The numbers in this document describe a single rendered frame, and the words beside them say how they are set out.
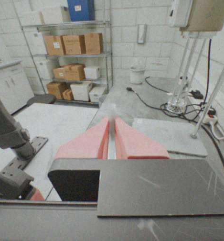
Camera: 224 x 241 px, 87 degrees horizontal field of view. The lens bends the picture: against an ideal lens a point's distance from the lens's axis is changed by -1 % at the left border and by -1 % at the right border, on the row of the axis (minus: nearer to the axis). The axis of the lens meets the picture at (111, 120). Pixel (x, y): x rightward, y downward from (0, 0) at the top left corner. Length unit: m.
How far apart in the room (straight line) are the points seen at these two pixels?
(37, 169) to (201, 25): 0.65
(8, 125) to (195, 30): 0.58
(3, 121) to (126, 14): 2.31
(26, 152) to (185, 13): 0.65
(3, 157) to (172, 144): 0.70
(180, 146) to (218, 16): 0.41
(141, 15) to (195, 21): 2.08
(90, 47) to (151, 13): 1.05
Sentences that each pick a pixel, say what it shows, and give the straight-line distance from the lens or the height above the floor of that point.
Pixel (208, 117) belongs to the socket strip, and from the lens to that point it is 0.76.
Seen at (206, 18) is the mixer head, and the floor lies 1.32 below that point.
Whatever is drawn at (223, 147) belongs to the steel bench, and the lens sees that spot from 0.69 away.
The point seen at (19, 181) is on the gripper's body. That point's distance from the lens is 0.26.
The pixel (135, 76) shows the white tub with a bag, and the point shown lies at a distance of 1.12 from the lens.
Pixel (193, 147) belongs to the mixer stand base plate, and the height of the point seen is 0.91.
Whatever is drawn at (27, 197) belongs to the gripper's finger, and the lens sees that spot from 0.25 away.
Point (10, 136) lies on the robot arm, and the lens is 0.49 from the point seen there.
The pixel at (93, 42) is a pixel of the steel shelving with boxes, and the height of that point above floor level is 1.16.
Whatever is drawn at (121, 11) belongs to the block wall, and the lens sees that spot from 2.52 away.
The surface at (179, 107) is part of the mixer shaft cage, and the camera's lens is 0.51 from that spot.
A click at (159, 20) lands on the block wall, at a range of 2.48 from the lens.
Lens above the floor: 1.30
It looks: 37 degrees down
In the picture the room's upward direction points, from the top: 2 degrees counter-clockwise
